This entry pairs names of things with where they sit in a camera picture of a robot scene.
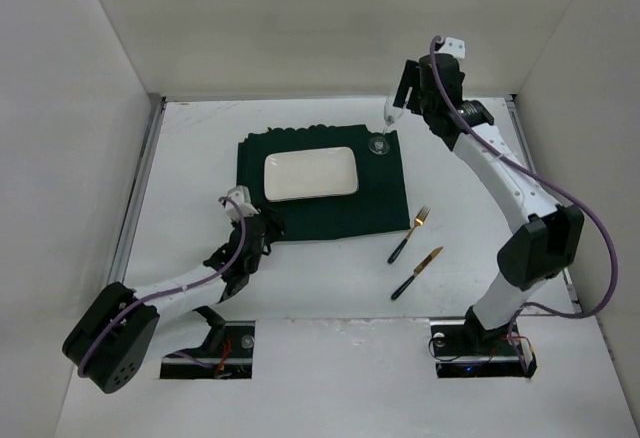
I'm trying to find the clear champagne flute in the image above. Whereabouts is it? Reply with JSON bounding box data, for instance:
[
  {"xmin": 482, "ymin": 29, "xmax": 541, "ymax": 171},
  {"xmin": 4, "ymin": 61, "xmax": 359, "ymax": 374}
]
[{"xmin": 368, "ymin": 94, "xmax": 406, "ymax": 156}]

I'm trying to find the white rectangular plate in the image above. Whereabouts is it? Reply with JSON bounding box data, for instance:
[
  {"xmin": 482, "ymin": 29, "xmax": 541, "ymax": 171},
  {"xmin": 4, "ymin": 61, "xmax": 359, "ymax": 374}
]
[{"xmin": 263, "ymin": 147, "xmax": 359, "ymax": 202}]

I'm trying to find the dark green cloth napkin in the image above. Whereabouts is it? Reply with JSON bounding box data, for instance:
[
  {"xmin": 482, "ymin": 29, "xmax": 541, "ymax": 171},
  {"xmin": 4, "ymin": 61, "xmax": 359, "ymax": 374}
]
[{"xmin": 236, "ymin": 124, "xmax": 410, "ymax": 242}]

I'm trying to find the gold fork green handle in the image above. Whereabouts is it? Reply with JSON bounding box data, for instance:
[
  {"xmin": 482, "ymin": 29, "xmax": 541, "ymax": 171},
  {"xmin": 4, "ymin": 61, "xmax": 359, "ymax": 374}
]
[{"xmin": 387, "ymin": 206, "xmax": 430, "ymax": 264}]

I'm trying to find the gold knife green handle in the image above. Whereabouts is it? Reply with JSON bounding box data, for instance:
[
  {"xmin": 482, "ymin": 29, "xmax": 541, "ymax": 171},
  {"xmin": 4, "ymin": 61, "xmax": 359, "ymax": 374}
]
[{"xmin": 390, "ymin": 246, "xmax": 443, "ymax": 301}]

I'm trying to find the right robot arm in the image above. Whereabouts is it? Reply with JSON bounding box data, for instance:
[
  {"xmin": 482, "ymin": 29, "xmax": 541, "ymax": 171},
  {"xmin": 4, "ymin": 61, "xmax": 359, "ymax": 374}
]
[{"xmin": 393, "ymin": 53, "xmax": 584, "ymax": 346}]

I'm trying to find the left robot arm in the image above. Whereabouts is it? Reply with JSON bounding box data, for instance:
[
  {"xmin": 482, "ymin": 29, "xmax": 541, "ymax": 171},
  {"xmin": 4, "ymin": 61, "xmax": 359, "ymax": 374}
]
[{"xmin": 62, "ymin": 206, "xmax": 286, "ymax": 394}]

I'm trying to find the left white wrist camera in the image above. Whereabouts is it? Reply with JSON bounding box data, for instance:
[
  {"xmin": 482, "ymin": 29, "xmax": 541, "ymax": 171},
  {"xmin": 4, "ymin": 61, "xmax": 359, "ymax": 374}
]
[{"xmin": 221, "ymin": 185, "xmax": 259, "ymax": 221}]

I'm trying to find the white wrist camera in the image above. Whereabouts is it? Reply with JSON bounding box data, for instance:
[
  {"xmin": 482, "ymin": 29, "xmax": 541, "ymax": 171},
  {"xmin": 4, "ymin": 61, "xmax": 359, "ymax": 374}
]
[
  {"xmin": 221, "ymin": 185, "xmax": 259, "ymax": 221},
  {"xmin": 435, "ymin": 37, "xmax": 466, "ymax": 60}
]

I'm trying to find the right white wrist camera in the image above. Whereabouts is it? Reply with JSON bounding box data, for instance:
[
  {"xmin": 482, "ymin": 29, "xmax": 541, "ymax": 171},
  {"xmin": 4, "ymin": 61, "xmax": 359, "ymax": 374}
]
[{"xmin": 435, "ymin": 37, "xmax": 466, "ymax": 60}]

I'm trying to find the right aluminium table rail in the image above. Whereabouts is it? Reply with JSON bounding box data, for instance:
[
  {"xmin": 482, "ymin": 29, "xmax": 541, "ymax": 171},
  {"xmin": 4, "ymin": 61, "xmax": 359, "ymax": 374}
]
[{"xmin": 504, "ymin": 93, "xmax": 584, "ymax": 309}]

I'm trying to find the aluminium table rail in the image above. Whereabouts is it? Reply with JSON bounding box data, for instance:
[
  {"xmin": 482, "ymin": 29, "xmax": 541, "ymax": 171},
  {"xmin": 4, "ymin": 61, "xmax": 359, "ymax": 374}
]
[
  {"xmin": 504, "ymin": 93, "xmax": 584, "ymax": 309},
  {"xmin": 104, "ymin": 93, "xmax": 166, "ymax": 285}
]

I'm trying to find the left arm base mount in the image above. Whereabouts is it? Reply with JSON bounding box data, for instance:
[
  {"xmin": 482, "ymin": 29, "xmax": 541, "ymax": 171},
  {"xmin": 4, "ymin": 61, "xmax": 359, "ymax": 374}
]
[{"xmin": 159, "ymin": 307, "xmax": 256, "ymax": 380}]

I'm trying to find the left aluminium table rail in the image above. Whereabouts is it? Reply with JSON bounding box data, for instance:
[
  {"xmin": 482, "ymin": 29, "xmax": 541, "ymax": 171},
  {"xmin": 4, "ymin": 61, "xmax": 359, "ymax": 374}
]
[{"xmin": 104, "ymin": 93, "xmax": 166, "ymax": 285}]

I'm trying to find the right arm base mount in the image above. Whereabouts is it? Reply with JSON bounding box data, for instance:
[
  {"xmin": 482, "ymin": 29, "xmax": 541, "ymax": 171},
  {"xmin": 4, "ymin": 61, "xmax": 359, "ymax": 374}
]
[{"xmin": 428, "ymin": 311, "xmax": 538, "ymax": 379}]

